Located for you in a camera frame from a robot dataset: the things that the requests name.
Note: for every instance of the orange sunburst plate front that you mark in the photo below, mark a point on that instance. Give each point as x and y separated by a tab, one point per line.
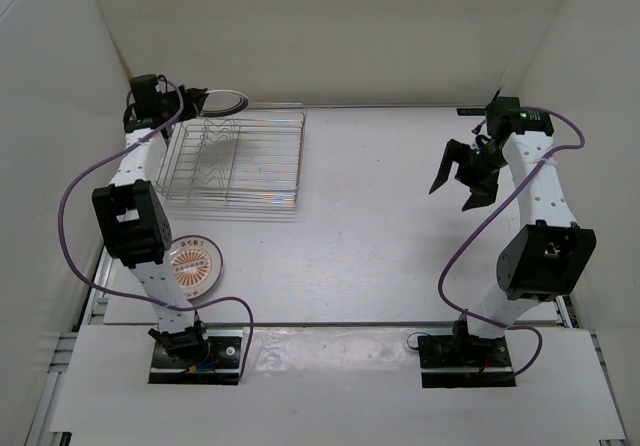
198	265

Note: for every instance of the metal wire dish rack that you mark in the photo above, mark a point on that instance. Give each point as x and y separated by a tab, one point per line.
253	158

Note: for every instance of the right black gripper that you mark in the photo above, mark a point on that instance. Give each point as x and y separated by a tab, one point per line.
484	192

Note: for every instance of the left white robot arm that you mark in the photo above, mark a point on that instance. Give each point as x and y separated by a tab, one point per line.
134	225

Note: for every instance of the green rimmed white plate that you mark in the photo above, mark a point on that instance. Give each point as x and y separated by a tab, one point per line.
223	103

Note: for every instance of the small dark label plate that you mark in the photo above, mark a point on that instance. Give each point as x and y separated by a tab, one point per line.
471	111

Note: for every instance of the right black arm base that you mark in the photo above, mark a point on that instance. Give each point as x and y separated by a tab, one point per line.
478	363

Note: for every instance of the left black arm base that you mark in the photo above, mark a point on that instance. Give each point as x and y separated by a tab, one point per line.
221	364

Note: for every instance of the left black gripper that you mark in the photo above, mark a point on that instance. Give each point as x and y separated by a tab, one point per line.
191	107

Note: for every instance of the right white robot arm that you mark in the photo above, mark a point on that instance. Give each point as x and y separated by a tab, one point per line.
550	251

